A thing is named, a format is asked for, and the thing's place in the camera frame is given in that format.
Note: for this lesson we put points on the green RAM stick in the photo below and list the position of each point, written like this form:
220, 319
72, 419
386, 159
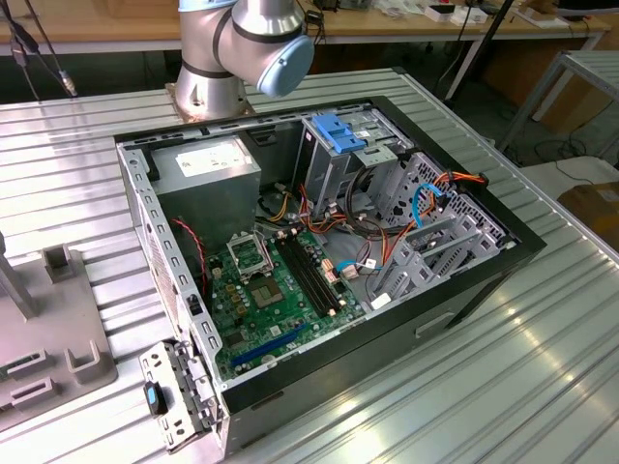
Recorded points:
9, 369

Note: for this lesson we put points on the silver power supply unit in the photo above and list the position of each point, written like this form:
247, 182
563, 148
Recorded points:
208, 193

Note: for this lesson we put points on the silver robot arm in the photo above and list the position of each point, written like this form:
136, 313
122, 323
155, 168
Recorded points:
213, 48

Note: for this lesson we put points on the silver disk bay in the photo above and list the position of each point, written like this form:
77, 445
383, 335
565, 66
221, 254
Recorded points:
425, 263

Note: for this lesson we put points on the silver drive cage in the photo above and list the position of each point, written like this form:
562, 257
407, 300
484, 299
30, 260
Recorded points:
324, 169

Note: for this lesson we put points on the blue plastic drive latch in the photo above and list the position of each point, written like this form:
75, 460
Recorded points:
338, 135

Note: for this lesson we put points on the black RAM slot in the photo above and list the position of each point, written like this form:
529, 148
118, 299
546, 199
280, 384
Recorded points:
314, 273
301, 276
320, 271
307, 275

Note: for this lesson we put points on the green motherboard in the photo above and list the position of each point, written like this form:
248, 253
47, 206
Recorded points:
242, 328

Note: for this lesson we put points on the white box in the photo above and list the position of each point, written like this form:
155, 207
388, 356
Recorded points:
471, 18
437, 14

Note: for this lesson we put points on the blue expansion slot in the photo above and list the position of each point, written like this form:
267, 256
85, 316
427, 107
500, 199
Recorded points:
266, 349

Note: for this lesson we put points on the long wooden desk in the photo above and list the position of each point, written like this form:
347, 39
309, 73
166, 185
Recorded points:
387, 26

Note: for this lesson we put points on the CPU socket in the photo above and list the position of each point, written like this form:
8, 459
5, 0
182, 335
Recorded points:
247, 257

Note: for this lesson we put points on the square motherboard chip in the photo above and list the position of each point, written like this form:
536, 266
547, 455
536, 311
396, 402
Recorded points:
262, 297

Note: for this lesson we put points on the black open PC case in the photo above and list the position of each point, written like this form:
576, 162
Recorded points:
338, 377

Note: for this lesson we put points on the black tripod pole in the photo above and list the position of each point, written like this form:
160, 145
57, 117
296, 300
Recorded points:
498, 17

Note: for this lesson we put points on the silver expansion card bracket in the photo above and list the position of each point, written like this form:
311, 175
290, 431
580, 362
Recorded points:
162, 362

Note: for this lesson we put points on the blue black bracket latch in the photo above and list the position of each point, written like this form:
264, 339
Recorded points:
154, 398

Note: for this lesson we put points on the grey parts rack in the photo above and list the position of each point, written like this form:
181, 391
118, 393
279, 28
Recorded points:
48, 314

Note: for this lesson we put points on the brown cardboard box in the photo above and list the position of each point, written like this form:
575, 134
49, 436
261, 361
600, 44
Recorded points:
570, 111
595, 212

